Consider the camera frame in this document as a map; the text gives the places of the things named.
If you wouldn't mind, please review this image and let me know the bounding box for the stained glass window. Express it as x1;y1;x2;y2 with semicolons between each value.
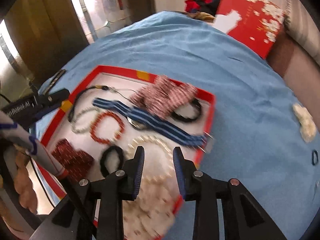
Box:
71;0;132;43

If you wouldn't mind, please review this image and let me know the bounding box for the white dotted scrunchie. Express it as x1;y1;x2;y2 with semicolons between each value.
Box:
121;177;177;240

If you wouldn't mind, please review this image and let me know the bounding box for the wooden door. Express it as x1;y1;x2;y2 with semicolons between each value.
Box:
4;0;88;84

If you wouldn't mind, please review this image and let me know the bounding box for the striped pillow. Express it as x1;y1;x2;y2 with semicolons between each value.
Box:
284;0;319;64

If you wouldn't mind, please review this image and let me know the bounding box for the white pearl bracelet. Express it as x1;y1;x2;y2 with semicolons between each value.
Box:
126;134;176;183

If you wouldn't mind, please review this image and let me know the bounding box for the pink brown bed mattress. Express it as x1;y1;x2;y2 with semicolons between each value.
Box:
266;31;319;107

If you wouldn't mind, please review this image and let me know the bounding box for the black cord necklace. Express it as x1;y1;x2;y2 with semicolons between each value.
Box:
67;84;141;134

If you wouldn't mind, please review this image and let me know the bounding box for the red white checked scrunchie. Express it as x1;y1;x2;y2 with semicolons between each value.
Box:
129;75;197;119

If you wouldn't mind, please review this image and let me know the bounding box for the cream fuzzy scrunchie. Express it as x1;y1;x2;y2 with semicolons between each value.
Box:
292;103;317;143

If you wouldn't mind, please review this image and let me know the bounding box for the thick black hair tie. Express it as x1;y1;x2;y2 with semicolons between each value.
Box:
99;145;126;178

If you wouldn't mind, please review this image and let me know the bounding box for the red blue clothes pile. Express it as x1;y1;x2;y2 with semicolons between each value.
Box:
185;0;221;16

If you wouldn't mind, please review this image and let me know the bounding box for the black flat tool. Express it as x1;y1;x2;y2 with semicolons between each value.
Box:
39;69;67;95

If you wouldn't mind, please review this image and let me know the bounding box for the red bead bracelet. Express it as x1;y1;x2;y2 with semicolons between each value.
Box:
89;110;126;145

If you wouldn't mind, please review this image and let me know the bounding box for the red shallow tray box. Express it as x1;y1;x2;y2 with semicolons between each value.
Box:
37;64;217;240

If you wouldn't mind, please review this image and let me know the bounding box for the red floral box lid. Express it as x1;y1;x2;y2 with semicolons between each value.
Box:
213;0;285;59

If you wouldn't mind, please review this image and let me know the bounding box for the dark red dotted scrunchie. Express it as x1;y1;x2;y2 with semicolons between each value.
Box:
52;139;94;184

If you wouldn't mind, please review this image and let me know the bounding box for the blue towel cloth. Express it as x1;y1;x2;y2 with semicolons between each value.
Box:
54;11;319;239

